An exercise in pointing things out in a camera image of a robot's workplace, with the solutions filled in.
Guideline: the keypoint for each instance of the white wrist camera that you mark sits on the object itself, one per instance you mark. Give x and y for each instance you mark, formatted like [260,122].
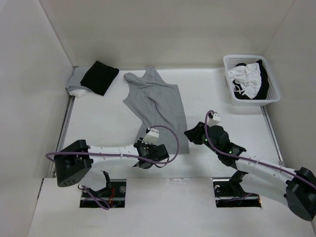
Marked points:
[151,136]
[213,119]

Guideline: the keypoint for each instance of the grey tank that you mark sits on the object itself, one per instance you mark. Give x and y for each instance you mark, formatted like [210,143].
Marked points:
[74,82]
[155,102]

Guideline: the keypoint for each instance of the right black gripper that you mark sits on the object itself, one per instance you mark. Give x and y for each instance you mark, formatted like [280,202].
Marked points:
[194,133]

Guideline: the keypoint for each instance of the folded grey tank top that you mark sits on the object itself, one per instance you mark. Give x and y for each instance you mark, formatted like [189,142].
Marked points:
[74,82]

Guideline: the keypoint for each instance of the folded white tank top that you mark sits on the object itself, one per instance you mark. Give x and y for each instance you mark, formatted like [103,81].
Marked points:
[77,92]

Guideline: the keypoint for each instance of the black garment in basket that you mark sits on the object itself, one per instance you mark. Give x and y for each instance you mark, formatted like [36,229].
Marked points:
[265,84]

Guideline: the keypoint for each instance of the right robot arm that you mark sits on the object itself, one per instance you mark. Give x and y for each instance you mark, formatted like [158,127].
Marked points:
[296,189]

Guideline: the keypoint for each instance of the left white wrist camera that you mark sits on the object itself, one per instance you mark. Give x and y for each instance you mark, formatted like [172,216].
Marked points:
[151,136]

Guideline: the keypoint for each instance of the folded black tank top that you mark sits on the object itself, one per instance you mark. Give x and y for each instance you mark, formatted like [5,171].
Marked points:
[99,78]

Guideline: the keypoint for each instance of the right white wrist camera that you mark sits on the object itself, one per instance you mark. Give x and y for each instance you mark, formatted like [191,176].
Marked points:
[213,119]

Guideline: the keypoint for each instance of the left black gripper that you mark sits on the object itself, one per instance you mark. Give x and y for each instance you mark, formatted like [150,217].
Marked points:
[149,145]

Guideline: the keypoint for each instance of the white plastic basket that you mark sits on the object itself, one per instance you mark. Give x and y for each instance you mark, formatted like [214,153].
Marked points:
[273,95]

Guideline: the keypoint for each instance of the white crumpled tank top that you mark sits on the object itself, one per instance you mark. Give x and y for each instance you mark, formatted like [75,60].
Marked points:
[246,80]

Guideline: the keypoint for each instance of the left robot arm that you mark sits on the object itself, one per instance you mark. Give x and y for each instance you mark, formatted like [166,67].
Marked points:
[89,166]

